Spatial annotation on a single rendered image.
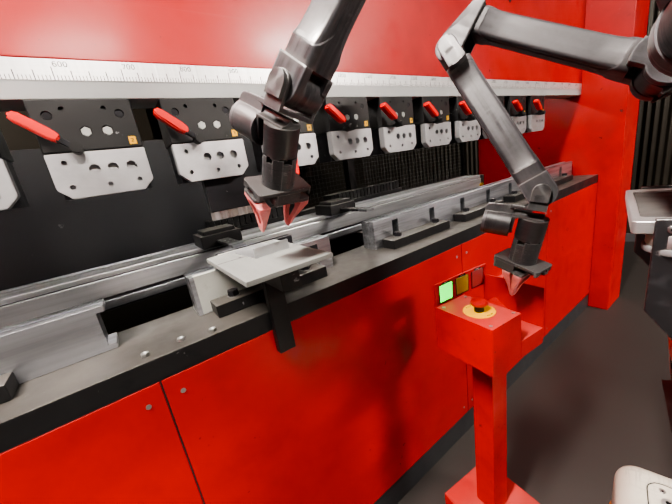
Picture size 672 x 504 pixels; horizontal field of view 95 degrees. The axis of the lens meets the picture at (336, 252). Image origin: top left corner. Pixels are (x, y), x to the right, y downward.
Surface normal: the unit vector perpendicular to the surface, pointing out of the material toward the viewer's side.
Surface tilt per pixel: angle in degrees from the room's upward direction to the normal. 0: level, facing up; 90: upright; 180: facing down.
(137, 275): 90
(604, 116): 90
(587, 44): 81
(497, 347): 90
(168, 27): 90
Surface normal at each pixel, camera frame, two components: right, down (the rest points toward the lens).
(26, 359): 0.58, 0.13
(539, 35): -0.55, 0.15
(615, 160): -0.80, 0.28
